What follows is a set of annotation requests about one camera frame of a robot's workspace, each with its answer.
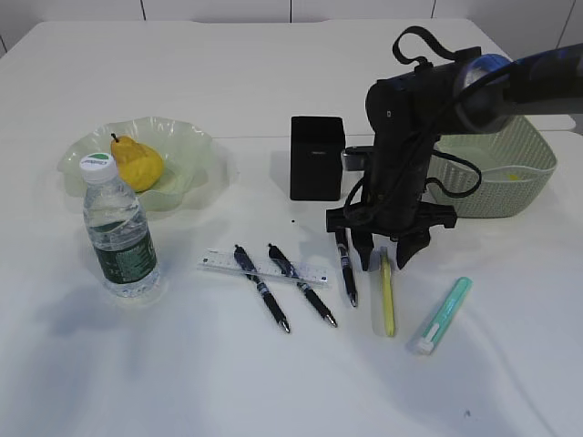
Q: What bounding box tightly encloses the yellow pear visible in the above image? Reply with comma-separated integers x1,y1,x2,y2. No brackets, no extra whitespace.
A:
110,133,165,192

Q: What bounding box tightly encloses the black pen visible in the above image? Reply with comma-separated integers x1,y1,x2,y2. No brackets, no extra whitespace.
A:
334,229,358,308
233,245,291,334
268,243,338,328

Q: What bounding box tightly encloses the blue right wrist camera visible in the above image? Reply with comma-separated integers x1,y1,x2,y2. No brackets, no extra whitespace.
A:
341,146,373,172

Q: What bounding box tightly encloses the black pen middle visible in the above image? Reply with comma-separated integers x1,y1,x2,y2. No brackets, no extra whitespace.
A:
268,243,338,328

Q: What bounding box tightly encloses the clear plastic ruler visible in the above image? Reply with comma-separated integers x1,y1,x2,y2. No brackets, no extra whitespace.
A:
198,249,332,287

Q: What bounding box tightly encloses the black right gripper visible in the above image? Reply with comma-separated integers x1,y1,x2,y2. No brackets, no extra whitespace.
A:
326,129,457,271

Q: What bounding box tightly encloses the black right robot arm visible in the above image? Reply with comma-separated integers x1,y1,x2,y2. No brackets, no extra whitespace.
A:
326,25,582,267

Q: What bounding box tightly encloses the black pen right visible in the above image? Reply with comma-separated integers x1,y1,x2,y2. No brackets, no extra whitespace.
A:
334,229,358,308

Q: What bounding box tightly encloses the black square pen holder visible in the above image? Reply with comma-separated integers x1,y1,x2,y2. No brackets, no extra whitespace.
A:
290,116,345,201

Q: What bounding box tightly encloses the black pen left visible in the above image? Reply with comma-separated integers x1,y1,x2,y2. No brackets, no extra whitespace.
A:
233,245,291,334

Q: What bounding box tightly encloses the black cable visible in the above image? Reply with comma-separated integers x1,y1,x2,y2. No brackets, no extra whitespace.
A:
423,152,483,199

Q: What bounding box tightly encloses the teal eraser pen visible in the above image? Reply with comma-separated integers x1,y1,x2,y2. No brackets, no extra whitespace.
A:
411,277,473,355

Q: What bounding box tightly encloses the green wavy glass plate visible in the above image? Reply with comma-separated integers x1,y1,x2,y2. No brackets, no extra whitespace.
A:
57,117,212,211

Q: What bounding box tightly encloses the yellow pen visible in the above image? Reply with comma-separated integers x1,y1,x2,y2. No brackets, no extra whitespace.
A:
380,247,396,337

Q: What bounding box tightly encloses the clear plastic water bottle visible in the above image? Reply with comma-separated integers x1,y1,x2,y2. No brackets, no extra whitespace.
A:
79,152,160,299

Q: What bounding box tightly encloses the green plastic woven basket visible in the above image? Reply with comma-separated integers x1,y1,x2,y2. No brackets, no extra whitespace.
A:
429,117,557,219

